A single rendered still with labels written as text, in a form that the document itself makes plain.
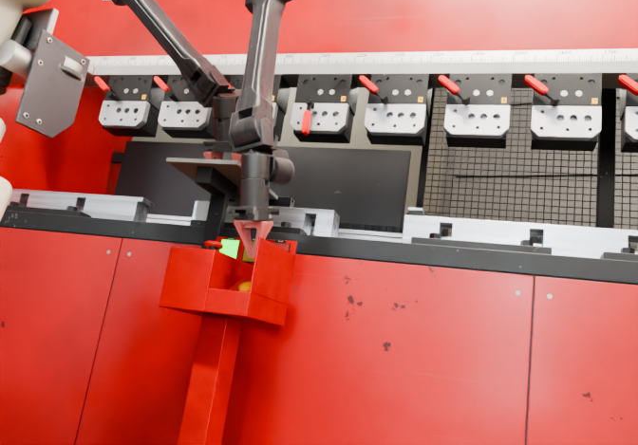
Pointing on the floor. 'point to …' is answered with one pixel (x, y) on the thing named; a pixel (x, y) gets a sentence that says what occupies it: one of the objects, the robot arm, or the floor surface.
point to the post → (606, 161)
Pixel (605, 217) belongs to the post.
